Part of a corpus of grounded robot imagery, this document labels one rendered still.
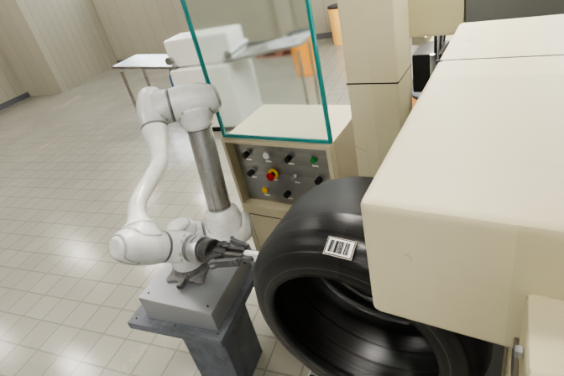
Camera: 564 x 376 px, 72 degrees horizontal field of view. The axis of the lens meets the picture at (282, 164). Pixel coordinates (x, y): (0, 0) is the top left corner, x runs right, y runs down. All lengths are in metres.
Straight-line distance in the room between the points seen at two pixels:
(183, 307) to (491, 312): 1.51
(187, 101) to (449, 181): 1.27
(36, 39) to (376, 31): 9.75
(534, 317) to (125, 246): 1.04
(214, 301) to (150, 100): 0.87
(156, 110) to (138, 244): 0.55
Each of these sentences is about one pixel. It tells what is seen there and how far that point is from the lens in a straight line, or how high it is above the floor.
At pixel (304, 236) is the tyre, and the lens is 0.85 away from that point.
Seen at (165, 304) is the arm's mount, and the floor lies 0.77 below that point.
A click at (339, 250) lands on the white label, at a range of 0.80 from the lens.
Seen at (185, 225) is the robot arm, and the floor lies 1.04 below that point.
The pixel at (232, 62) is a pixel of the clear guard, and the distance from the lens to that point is 1.64.
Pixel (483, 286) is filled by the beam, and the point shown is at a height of 1.71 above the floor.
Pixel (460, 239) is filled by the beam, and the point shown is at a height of 1.76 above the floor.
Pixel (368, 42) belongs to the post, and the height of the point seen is 1.75.
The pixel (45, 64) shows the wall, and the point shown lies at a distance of 10.50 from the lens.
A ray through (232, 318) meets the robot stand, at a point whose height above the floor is 0.65.
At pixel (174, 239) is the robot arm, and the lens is 1.30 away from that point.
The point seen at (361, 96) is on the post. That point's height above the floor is 1.62.
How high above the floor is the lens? 2.00
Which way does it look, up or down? 29 degrees down
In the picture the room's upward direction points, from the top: 13 degrees counter-clockwise
